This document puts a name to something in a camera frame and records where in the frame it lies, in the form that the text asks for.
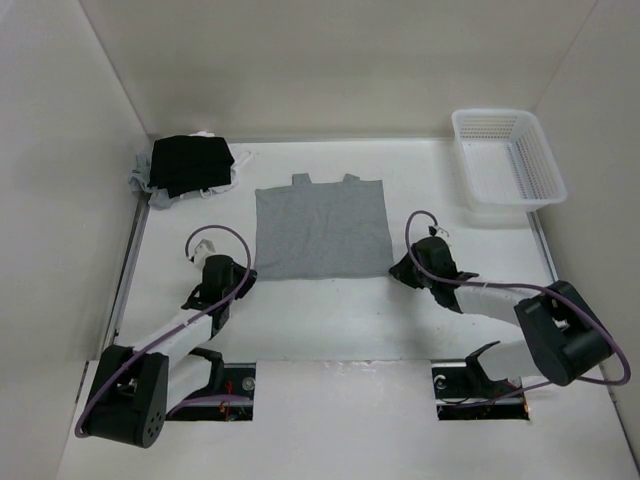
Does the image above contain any white plastic basket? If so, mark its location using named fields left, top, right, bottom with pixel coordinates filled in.
left=451, top=108, right=567, bottom=215

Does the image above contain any grey tank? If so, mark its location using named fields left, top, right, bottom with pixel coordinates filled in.
left=255, top=173, right=393, bottom=281
left=128, top=153, right=174, bottom=210

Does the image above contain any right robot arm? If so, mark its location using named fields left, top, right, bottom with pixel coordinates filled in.
left=389, top=236, right=613, bottom=396

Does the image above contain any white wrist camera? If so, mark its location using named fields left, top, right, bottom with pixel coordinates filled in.
left=190, top=239, right=216, bottom=271
left=428, top=225, right=450, bottom=242

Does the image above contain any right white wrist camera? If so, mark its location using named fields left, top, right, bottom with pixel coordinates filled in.
left=428, top=225, right=450, bottom=242

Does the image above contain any folded grey tank top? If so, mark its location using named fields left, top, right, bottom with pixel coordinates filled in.
left=128, top=153, right=174, bottom=210

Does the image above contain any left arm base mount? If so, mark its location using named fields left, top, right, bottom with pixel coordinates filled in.
left=166, top=348, right=257, bottom=422

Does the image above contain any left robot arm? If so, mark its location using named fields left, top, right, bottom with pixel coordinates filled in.
left=75, top=254, right=257, bottom=448

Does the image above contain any folded white tank top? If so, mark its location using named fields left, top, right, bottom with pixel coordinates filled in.
left=183, top=131, right=252, bottom=198

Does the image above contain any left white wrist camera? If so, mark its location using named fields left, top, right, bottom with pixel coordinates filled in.
left=190, top=239, right=216, bottom=271

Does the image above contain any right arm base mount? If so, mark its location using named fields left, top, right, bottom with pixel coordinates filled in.
left=431, top=341, right=529, bottom=421

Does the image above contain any folded black tank top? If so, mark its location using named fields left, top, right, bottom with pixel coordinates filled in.
left=148, top=135, right=235, bottom=198

